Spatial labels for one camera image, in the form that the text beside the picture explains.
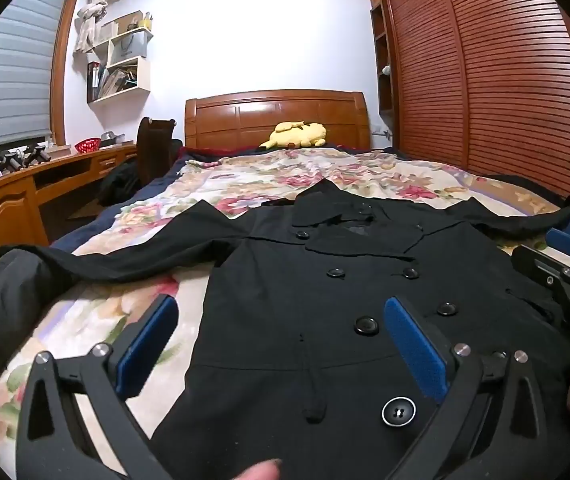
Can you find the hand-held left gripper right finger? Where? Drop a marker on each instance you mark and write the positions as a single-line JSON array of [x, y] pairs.
[[415, 350]]

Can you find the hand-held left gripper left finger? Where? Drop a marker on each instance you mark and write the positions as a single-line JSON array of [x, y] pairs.
[[147, 345]]

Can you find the black buttoned coat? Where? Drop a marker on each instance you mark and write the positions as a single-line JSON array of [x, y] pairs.
[[285, 310]]

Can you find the black clothes pile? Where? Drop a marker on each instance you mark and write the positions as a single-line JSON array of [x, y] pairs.
[[120, 180]]

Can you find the person's left hand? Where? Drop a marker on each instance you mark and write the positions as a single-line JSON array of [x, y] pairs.
[[262, 470]]

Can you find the navy blue bed sheet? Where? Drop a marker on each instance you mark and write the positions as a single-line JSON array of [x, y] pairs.
[[115, 210]]

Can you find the wooden louvred wardrobe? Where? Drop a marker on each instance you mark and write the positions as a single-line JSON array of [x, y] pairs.
[[490, 85]]

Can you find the floral blanket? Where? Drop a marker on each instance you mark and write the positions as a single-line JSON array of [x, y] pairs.
[[245, 180]]

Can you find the dark wooden chair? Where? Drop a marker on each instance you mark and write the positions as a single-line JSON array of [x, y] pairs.
[[155, 150]]

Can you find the wooden desk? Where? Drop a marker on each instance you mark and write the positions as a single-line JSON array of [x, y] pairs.
[[5, 210]]

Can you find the red bowl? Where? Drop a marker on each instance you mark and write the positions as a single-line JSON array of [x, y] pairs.
[[88, 146]]

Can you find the metal bowl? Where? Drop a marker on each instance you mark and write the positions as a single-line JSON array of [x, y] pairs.
[[111, 138]]

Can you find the black dumbbell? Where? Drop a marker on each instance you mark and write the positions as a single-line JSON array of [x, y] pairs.
[[39, 153], [10, 160]]

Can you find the yellow plush toy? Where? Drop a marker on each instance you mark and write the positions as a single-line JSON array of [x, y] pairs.
[[300, 135]]

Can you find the wooden bed headboard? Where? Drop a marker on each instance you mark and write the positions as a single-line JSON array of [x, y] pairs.
[[245, 115]]

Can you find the stack of books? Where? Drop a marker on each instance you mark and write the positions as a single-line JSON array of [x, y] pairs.
[[117, 82]]

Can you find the black binder folders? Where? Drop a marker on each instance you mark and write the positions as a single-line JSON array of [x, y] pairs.
[[94, 80]]

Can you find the grey paper bag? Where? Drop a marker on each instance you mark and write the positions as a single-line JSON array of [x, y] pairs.
[[132, 45]]

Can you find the grey window blind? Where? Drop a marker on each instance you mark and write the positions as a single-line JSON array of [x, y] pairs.
[[10, 75]]

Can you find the yellow shelf items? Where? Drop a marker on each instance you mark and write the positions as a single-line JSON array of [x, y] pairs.
[[146, 22]]

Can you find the tied beige curtain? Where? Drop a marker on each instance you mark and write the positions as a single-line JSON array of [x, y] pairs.
[[90, 20]]

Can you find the white wall shelf unit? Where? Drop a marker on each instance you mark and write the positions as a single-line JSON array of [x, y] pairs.
[[142, 72]]

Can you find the wooden window frame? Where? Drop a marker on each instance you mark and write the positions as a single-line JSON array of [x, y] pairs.
[[62, 60]]

